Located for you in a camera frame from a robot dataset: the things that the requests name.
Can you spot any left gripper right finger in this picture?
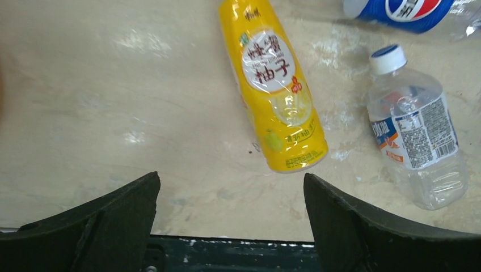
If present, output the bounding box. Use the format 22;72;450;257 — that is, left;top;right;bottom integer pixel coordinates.
303;173;480;271

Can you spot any pepsi plastic bottle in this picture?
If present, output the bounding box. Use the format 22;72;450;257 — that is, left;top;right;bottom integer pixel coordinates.
343;0;480;41

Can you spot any clear water bottle white label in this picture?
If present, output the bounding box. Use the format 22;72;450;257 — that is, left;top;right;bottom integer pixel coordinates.
367;44;468;210

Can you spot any yellow juice bottle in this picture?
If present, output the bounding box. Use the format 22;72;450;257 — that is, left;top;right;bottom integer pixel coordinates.
218;1;328;173

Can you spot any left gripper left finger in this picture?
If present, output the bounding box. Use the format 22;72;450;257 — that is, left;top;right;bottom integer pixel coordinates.
1;172;161;271

